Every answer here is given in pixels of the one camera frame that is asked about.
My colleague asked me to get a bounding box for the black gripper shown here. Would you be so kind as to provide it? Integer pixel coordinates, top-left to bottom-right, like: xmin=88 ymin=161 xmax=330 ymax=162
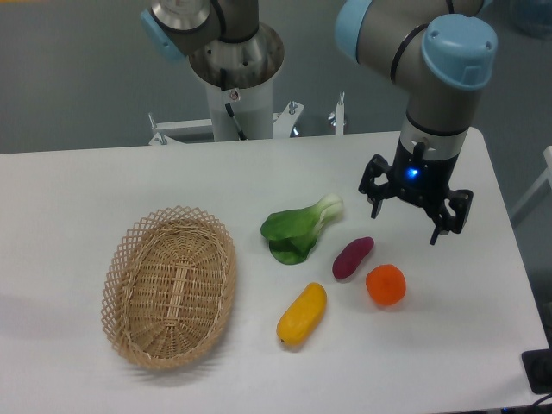
xmin=358 ymin=141 xmax=474 ymax=245

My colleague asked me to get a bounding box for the yellow mango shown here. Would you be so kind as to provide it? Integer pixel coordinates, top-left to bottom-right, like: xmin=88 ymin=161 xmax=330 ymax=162
xmin=276 ymin=282 xmax=327 ymax=348

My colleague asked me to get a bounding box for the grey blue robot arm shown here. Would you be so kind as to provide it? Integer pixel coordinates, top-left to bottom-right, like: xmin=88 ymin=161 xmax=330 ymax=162
xmin=141 ymin=1 xmax=498 ymax=235

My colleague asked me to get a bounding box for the purple sweet potato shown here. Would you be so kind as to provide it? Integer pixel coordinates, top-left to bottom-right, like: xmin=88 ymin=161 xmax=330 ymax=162
xmin=332 ymin=236 xmax=375 ymax=280

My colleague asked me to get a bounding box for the orange tangerine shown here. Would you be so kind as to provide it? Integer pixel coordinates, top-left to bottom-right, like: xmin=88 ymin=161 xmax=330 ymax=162
xmin=366 ymin=264 xmax=406 ymax=306

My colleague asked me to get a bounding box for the white furniture leg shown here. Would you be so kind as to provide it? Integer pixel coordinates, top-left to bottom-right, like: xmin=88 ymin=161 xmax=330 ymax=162
xmin=509 ymin=146 xmax=551 ymax=228

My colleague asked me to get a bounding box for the green bok choy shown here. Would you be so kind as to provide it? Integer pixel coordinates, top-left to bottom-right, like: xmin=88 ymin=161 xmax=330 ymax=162
xmin=260 ymin=193 xmax=344 ymax=265

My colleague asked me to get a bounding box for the black device at edge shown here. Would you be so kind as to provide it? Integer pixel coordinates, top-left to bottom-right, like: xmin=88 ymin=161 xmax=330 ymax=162
xmin=521 ymin=348 xmax=551 ymax=394

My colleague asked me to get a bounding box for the woven wicker basket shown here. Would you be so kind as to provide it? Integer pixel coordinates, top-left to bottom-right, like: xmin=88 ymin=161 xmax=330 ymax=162
xmin=101 ymin=206 xmax=237 ymax=370

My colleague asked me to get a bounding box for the white metal base frame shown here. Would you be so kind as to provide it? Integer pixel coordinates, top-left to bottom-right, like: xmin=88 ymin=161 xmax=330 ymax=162
xmin=148 ymin=91 xmax=348 ymax=145

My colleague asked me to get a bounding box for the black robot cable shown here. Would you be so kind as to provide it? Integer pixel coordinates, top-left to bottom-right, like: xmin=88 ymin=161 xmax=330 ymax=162
xmin=220 ymin=67 xmax=248 ymax=141

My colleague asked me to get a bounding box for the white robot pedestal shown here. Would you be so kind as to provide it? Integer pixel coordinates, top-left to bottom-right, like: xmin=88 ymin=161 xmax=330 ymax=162
xmin=204 ymin=81 xmax=273 ymax=142

